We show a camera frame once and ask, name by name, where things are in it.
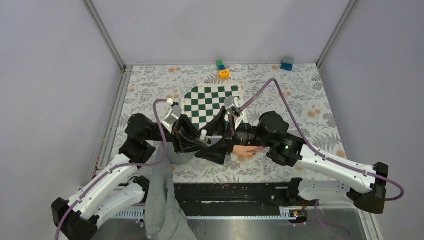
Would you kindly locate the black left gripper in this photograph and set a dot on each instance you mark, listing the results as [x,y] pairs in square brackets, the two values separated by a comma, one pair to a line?
[184,136]

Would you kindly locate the green blue toy block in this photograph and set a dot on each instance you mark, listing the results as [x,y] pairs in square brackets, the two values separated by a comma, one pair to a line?
[220,65]

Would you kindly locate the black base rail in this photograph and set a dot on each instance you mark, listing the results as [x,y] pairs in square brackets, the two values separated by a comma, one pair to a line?
[232,200]

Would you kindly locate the grey sleeved forearm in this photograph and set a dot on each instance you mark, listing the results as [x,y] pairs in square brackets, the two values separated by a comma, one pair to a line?
[164,218]

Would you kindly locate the green white chess mat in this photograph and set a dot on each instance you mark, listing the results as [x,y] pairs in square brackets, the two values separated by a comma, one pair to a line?
[202,103]

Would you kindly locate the floral tablecloth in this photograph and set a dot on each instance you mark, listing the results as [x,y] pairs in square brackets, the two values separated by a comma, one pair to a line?
[297,96]

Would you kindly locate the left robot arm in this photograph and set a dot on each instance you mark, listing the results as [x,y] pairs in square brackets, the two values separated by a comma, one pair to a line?
[148,145]

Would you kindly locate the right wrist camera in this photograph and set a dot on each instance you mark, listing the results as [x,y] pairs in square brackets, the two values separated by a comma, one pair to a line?
[233,107]

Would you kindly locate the person's hand with painted nails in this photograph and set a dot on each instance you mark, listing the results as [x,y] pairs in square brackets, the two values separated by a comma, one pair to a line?
[246,151]

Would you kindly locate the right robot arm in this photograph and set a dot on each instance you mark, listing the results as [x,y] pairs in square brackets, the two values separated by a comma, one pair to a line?
[362,185]

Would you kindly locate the blue grey toy block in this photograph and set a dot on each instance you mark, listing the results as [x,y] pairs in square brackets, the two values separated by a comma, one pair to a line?
[287,63]

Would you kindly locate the yellow toy block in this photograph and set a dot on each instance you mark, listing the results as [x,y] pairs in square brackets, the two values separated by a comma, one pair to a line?
[224,74]

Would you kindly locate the clear nail polish bottle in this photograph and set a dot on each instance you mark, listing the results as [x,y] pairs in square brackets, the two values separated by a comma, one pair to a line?
[206,141]

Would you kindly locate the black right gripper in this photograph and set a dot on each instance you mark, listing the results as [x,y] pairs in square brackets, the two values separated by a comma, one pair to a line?
[216,127]

